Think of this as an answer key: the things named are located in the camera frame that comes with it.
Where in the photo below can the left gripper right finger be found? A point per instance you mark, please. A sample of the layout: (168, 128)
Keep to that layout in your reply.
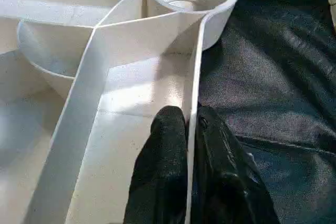
(225, 182)

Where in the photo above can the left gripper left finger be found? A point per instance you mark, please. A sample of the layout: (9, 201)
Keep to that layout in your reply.
(162, 169)

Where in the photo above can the white plastic table top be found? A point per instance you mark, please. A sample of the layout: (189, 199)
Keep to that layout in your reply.
(65, 103)

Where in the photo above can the black plastic mat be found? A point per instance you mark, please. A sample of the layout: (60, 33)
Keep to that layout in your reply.
(275, 77)

